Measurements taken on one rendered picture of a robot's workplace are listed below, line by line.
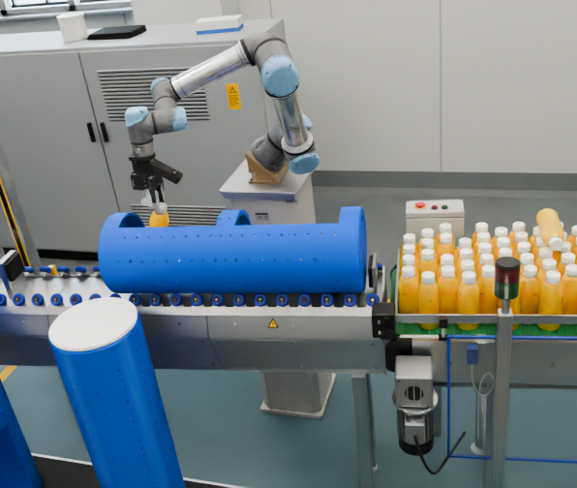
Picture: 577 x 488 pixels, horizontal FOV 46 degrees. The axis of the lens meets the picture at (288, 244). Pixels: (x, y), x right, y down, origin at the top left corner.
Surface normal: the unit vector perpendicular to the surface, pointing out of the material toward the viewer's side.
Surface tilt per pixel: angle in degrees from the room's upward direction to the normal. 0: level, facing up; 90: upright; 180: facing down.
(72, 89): 90
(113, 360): 90
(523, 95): 90
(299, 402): 90
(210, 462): 0
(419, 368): 0
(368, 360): 109
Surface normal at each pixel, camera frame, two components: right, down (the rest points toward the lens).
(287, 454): -0.11, -0.87
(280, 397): -0.28, 0.50
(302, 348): -0.12, 0.76
